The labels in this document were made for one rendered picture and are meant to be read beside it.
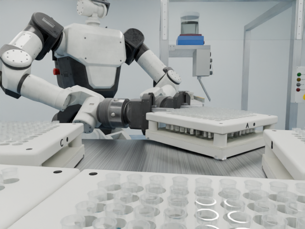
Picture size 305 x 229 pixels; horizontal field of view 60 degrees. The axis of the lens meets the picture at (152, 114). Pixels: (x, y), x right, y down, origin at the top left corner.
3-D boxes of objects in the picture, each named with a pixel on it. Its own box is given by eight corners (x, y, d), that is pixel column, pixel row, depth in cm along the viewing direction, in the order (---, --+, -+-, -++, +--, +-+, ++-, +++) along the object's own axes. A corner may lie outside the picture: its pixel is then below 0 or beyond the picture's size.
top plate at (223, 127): (222, 135, 53) (223, 125, 53) (145, 120, 71) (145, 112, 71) (277, 123, 69) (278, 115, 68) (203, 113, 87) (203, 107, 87)
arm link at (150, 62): (170, 97, 134) (140, 65, 136) (187, 78, 127) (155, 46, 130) (160, 102, 124) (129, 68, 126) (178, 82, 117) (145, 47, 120)
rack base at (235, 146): (221, 159, 53) (221, 147, 53) (145, 138, 72) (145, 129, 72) (276, 142, 69) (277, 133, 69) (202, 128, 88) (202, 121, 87)
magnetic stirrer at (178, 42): (205, 45, 203) (205, 33, 202) (177, 45, 203) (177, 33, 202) (201, 49, 222) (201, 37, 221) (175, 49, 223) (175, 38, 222)
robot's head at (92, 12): (76, 22, 112) (76, 0, 111) (98, 25, 119) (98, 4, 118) (84, 18, 107) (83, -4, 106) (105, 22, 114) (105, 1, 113)
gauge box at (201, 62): (209, 75, 202) (210, 49, 200) (196, 75, 202) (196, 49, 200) (204, 76, 224) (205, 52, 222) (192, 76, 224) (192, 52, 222)
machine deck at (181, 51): (210, 50, 200) (210, 45, 200) (160, 50, 201) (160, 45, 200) (198, 58, 262) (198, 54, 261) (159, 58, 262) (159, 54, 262)
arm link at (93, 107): (115, 91, 79) (82, 91, 82) (102, 117, 72) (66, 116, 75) (125, 117, 87) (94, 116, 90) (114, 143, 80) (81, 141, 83)
